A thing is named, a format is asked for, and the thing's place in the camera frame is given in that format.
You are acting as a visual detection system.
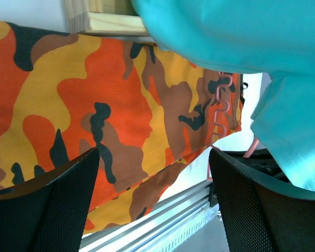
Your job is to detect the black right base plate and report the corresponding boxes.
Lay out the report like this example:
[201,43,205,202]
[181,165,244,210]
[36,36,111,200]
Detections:
[208,182,218,207]

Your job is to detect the orange camouflage trousers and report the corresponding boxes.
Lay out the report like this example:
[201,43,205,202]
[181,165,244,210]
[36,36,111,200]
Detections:
[0,19,246,235]

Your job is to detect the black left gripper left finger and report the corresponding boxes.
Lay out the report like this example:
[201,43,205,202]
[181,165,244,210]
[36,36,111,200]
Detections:
[0,148,100,251]

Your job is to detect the wooden clothes rack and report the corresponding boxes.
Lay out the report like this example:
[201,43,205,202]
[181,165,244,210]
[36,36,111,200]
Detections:
[64,0,149,37]

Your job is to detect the slotted cable duct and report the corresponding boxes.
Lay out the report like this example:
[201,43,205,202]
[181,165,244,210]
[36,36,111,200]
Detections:
[135,204,219,251]

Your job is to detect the pink plastic hanger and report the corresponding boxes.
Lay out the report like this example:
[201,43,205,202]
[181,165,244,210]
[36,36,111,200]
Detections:
[203,72,262,181]

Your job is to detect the teal t-shirt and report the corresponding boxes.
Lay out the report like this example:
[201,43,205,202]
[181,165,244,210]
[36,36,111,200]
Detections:
[132,1,315,191]

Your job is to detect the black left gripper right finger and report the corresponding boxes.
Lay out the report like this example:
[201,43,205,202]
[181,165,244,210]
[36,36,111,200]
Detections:
[209,149,315,251]

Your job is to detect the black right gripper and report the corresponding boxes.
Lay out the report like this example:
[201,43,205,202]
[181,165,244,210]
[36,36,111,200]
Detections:
[224,149,289,181]

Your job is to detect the aluminium front rail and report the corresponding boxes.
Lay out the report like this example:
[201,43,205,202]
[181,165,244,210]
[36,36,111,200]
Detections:
[79,181,211,251]

